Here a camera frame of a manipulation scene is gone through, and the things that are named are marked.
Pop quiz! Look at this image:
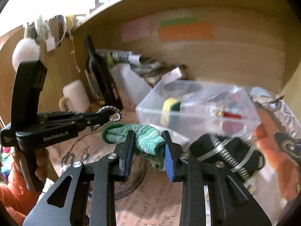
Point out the black pouch with silver chain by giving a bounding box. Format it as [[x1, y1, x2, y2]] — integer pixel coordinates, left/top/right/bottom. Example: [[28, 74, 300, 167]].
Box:
[[189, 134, 265, 182]]

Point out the green knitted sock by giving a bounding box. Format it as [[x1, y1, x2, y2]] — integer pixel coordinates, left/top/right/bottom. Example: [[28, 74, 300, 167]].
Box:
[[102, 124, 165, 170]]

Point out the person's hand orange sleeve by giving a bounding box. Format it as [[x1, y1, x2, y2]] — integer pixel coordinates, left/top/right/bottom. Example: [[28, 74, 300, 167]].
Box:
[[1, 148, 49, 225]]

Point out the white beige mug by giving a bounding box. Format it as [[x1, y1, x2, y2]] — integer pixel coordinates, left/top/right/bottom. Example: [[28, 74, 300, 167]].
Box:
[[59, 80, 90, 113]]

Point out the dark wine bottle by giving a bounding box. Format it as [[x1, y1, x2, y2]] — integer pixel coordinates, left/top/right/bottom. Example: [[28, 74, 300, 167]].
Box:
[[84, 35, 123, 110]]

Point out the orange car poster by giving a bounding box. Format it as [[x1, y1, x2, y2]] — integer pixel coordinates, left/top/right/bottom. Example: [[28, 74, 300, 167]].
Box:
[[248, 87, 300, 223]]

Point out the vintage newspaper print mat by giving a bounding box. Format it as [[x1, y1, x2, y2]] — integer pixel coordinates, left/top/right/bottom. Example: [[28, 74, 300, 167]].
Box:
[[48, 128, 182, 225]]

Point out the white paper box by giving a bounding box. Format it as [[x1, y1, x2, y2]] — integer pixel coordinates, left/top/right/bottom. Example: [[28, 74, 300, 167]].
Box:
[[110, 64, 152, 106]]

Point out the white fluffy pompom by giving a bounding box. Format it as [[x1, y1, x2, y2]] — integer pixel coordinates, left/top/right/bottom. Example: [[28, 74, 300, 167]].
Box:
[[12, 38, 40, 72]]

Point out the yellow green sponge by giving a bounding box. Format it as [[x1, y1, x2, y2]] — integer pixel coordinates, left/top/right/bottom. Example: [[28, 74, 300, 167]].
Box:
[[160, 97, 181, 129]]

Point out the stack of magazines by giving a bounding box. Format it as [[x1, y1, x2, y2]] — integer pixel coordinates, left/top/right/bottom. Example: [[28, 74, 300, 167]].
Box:
[[96, 49, 187, 87]]

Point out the clear plastic storage box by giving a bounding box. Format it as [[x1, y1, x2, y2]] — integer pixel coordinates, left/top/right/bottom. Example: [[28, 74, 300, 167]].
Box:
[[136, 80, 261, 141]]

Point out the pink sticky note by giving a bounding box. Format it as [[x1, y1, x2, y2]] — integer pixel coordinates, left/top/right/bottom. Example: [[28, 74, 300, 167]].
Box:
[[121, 17, 151, 42]]

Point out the green sticky note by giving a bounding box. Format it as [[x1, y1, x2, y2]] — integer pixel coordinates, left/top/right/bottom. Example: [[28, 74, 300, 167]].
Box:
[[160, 17, 198, 27]]

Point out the orange sticky note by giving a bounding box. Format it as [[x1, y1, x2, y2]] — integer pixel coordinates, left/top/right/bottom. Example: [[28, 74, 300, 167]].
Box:
[[157, 22, 213, 42]]

